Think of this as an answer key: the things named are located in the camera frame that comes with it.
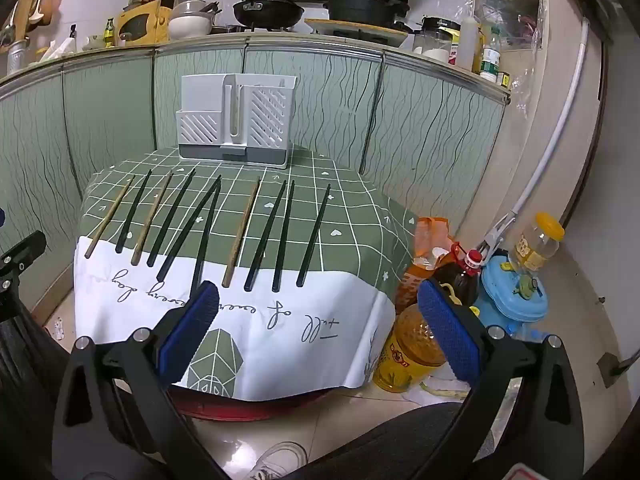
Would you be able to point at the yellow cooking oil bottle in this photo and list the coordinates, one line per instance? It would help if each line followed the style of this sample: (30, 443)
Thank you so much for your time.
(407, 350)

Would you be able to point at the white squeeze bottle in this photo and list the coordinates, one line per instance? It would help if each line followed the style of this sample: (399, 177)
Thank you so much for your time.
(469, 45)

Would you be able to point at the round wooden board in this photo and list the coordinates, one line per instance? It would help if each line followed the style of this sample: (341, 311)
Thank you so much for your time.
(350, 27)

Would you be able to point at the small seasoning jar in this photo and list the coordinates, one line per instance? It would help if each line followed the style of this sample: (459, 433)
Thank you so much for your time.
(502, 79)

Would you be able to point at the white shoe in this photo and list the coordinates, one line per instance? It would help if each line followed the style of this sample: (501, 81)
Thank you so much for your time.
(277, 460)

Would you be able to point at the green glass bottle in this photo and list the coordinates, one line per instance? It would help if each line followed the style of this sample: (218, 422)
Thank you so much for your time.
(109, 35)

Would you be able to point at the white pipe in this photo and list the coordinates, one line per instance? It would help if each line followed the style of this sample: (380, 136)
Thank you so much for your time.
(562, 120)

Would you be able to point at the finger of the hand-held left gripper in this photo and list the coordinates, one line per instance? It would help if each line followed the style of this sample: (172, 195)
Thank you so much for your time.
(22, 255)

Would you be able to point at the blue plastic container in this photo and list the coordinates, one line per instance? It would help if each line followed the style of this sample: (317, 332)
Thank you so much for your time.
(505, 295)

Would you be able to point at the yellow box with round window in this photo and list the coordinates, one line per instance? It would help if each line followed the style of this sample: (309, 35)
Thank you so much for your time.
(142, 22)

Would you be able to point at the white utensil holder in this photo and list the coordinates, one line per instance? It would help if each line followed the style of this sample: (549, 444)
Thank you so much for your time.
(235, 120)

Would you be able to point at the steel cup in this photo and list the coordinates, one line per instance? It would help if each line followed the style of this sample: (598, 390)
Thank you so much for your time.
(17, 57)

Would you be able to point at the large white bowl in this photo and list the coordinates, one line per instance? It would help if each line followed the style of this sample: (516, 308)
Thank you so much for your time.
(190, 26)

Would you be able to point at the dark sauce bottle red cap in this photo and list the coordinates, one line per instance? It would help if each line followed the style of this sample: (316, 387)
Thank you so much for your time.
(457, 280)

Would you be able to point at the plastic-covered wall shelf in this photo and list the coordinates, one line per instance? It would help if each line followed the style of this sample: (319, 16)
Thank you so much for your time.
(510, 5)

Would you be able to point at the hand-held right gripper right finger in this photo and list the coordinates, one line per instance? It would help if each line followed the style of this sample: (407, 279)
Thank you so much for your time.
(447, 330)

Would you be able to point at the gas stove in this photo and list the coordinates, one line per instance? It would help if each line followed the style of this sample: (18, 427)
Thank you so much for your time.
(280, 27)

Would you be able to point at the small clear canister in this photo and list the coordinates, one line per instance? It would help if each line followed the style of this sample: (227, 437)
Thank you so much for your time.
(417, 44)

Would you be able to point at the clear plastic water bottle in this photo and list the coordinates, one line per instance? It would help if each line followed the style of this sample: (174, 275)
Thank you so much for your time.
(525, 332)

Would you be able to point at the clear plastic jar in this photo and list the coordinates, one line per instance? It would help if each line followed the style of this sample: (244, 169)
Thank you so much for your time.
(92, 42)

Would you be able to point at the red round stool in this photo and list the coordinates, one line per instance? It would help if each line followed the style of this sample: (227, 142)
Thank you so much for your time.
(240, 407)

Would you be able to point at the pale stacked bowl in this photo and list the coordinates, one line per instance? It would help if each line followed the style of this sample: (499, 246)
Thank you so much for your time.
(189, 7)

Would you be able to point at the large clear canister white powder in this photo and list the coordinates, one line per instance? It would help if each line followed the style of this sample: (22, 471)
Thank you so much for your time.
(436, 47)

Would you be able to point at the orange plastic bag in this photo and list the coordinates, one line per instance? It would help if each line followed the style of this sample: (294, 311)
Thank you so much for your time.
(425, 240)

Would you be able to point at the clear jar yellow lid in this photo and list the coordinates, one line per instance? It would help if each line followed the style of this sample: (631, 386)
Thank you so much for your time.
(537, 245)

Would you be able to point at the person's left forearm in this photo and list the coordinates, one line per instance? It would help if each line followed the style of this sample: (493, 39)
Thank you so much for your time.
(30, 360)

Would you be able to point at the person's leg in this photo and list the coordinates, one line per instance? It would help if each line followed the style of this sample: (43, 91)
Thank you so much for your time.
(390, 440)

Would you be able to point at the white crumpled bag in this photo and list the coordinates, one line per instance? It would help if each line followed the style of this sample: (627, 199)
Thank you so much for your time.
(55, 50)

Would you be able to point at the green checked tablecloth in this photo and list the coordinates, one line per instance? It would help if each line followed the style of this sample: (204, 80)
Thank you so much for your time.
(350, 240)

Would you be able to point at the green wavy-pattern kitchen cabinet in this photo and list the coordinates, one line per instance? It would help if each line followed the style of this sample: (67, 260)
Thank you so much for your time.
(425, 135)

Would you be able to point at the black wok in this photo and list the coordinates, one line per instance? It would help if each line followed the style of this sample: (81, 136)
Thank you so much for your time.
(270, 10)

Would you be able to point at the black kitchen appliance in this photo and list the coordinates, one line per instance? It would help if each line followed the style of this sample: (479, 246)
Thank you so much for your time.
(442, 24)

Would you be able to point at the white bottle green label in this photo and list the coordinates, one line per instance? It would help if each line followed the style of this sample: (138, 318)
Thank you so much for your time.
(490, 60)

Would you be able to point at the black cast-iron pot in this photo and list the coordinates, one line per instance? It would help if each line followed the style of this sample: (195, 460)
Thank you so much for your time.
(365, 10)

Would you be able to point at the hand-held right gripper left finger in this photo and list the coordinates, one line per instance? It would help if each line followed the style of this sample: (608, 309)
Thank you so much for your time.
(192, 330)

